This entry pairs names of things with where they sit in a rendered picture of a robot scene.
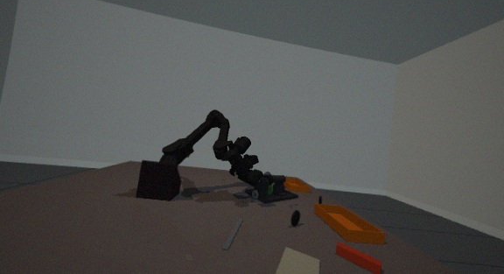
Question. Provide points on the red flat bar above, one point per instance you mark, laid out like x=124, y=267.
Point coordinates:
x=355, y=256

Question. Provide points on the orange shallow tray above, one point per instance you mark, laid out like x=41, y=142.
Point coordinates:
x=296, y=185
x=349, y=225

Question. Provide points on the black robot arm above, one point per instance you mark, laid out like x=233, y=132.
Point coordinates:
x=176, y=152

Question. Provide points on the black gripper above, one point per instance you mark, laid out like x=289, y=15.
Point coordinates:
x=245, y=174

